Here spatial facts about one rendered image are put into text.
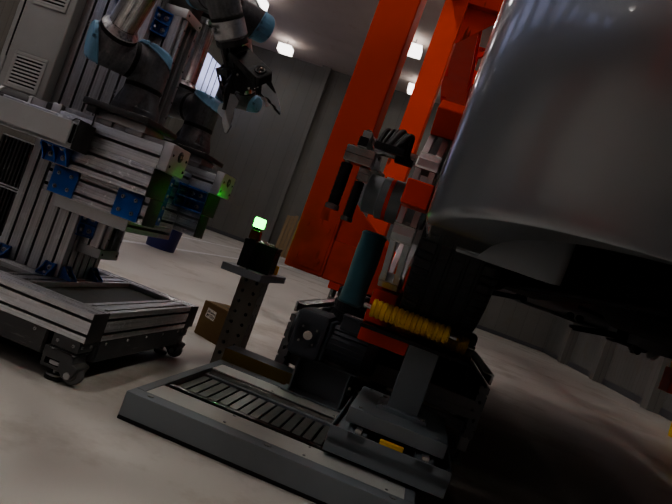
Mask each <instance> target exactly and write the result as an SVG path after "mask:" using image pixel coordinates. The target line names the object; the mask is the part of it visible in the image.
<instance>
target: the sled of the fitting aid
mask: <svg viewBox="0 0 672 504"><path fill-rule="evenodd" d="M355 398H356V397H355V396H353V395H352V396H351V397H350V399H349V400H348V401H347V403H346V404H345V406H344V407H343V408H342V410H341V411H340V412H339V414H338V415H337V416H336V418H335V419H334V420H333V422H332V423H331V425H330V428H329V430H328V433H327V436H326V439H325V442H324V444H323V447H322V449H323V450H325V451H328V452H330V453H333V454H335V455H337V456H340V457H342V458H345V459H347V460H349V461H352V462H354V463H357V464H359V465H362V466H364V467H366V468H369V469H371V470H374V471H376V472H378V473H381V474H383V475H386V476H388V477H390V478H393V479H395V480H398V481H400V482H403V483H405V484H407V485H410V486H412V487H415V488H417V489H419V490H422V491H424V492H427V493H429V494H432V495H434V496H436V497H439V498H441V499H443V498H444V496H445V493H446V490H447V487H448V485H449V482H450V479H451V476H452V467H451V459H450V451H449V443H448V448H447V451H446V453H445V456H444V459H440V458H437V457H435V456H432V455H430V454H427V453H425V452H422V451H420V450H417V449H415V448H412V447H410V446H408V445H405V444H403V443H400V442H398V441H395V440H393V439H390V438H388V437H385V436H383V435H380V434H378V433H375V432H373V431H370V430H368V429H365V428H363V427H361V426H358V425H356V424H353V423H351V422H348V421H346V420H345V418H346V415H347V412H348V409H349V407H350V405H351V404H352V402H353V401H354V399H355Z"/></svg>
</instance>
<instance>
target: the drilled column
mask: <svg viewBox="0 0 672 504"><path fill-rule="evenodd" d="M268 285H269V283H259V282H256V281H253V280H251V279H248V278H245V277H243V276H241V278H240V281H239V284H238V286H237V289H236V292H235V295H234V297H233V300H232V303H231V306H230V308H229V311H228V314H227V317H226V319H225V322H224V325H223V328H222V330H221V333H220V336H219V339H218V341H217V344H216V347H215V350H214V352H213V355H212V358H211V361H210V363H212V362H215V361H218V360H221V359H222V356H223V353H224V351H225V348H226V347H230V346H233V345H236V346H238V347H241V348H244V349H245V348H246V345H247V343H248V340H249V337H250V334H251V331H252V329H253V326H254V323H255V320H256V318H257V315H258V312H259V309H260V307H261V304H262V301H263V298H264V296H265V293H266V290H267V287H268Z"/></svg>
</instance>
